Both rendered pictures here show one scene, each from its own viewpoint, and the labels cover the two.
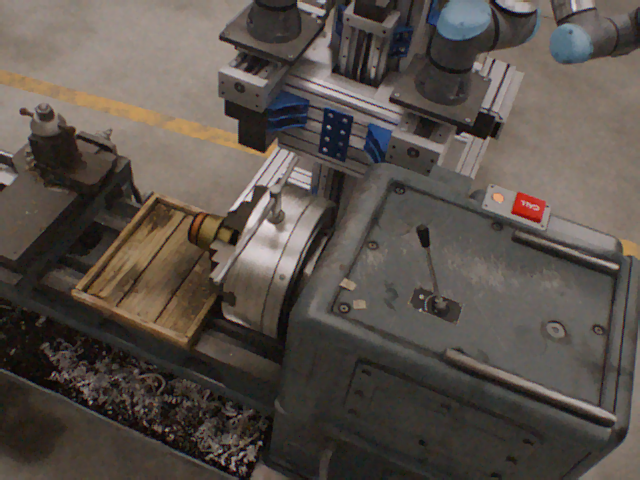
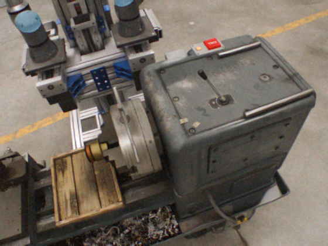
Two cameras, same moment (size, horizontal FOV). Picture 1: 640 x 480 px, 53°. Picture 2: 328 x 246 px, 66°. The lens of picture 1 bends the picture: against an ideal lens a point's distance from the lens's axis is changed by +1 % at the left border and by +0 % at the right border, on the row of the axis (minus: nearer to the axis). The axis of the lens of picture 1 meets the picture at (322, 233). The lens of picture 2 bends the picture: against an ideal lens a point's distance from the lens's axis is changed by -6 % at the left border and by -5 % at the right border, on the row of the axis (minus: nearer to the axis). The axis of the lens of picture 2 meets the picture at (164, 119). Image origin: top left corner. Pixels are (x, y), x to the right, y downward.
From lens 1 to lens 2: 0.37 m
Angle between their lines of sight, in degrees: 16
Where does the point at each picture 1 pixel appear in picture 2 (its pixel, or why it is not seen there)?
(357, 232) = (164, 98)
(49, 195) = (9, 194)
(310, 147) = (94, 92)
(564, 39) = not seen: outside the picture
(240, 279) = (132, 157)
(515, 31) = not seen: outside the picture
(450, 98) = (140, 30)
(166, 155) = (27, 146)
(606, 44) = not seen: outside the picture
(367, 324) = (207, 129)
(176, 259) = (84, 176)
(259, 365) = (157, 187)
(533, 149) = (157, 44)
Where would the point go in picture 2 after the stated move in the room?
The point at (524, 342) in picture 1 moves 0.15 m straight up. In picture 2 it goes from (261, 89) to (269, 57)
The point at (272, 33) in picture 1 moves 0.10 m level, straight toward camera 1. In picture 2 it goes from (47, 55) to (55, 63)
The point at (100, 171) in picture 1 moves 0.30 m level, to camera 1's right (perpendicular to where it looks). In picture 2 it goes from (22, 166) to (82, 133)
